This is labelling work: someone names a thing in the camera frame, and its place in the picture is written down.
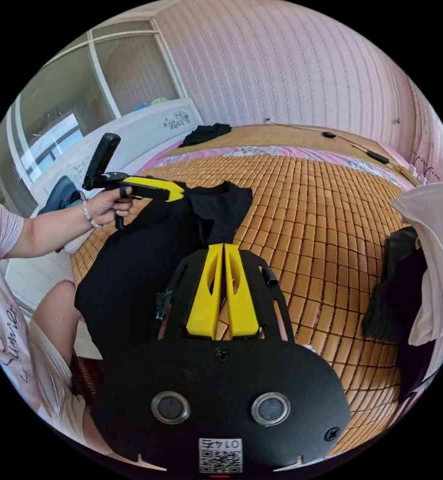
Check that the pile of clothes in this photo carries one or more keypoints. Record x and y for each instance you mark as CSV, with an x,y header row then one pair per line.
x,y
412,270

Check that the window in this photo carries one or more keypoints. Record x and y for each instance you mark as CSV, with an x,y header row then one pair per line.
x,y
75,93

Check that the small black box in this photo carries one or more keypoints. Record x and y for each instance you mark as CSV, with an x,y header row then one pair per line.
x,y
379,158
328,134

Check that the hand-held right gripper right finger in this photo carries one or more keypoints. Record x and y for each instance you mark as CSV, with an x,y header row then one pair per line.
x,y
244,315

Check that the white cupboard with flower print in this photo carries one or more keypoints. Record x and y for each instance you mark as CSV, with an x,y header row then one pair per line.
x,y
142,131

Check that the person's body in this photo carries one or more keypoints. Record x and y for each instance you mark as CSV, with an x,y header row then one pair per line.
x,y
7,307

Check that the person's left hand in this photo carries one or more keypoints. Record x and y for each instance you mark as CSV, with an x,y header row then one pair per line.
x,y
103,210

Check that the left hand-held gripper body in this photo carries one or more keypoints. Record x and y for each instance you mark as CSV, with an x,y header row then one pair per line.
x,y
105,179

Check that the bed with woven mat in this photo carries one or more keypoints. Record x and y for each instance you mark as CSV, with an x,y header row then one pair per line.
x,y
319,232

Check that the blue chair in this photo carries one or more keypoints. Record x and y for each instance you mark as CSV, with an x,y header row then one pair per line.
x,y
62,195

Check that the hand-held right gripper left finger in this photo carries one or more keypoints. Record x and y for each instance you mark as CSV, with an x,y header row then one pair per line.
x,y
202,311

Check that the black garment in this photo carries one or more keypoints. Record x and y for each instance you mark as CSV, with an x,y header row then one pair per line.
x,y
204,134

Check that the person's left forearm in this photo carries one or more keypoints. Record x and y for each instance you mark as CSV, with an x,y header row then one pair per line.
x,y
49,232

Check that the black short sleeve shirt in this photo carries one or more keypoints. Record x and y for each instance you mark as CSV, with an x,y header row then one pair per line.
x,y
131,262

